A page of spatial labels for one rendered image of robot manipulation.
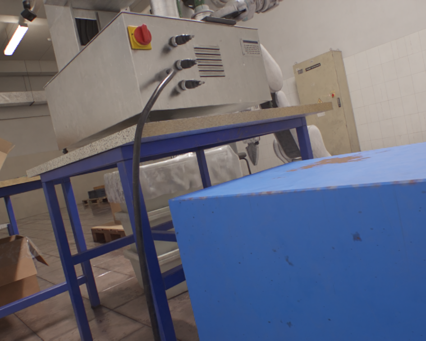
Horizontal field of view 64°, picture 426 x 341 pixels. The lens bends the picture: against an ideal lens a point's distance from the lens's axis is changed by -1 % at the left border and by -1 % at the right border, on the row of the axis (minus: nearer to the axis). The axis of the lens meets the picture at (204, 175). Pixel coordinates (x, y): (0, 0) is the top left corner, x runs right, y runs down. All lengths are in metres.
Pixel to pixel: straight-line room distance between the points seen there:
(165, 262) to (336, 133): 5.15
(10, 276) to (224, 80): 1.84
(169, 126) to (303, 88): 6.14
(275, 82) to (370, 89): 5.01
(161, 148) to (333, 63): 5.83
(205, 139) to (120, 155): 0.24
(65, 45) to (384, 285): 1.10
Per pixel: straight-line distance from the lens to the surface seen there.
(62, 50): 1.27
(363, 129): 6.71
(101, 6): 1.25
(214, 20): 1.03
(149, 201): 1.72
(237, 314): 0.63
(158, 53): 0.87
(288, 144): 1.86
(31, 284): 2.54
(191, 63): 0.85
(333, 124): 6.50
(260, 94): 1.10
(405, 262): 0.44
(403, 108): 6.47
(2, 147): 2.57
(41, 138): 11.69
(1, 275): 2.42
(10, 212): 3.33
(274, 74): 1.69
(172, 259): 1.76
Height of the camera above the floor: 0.67
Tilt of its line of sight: 3 degrees down
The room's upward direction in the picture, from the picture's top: 12 degrees counter-clockwise
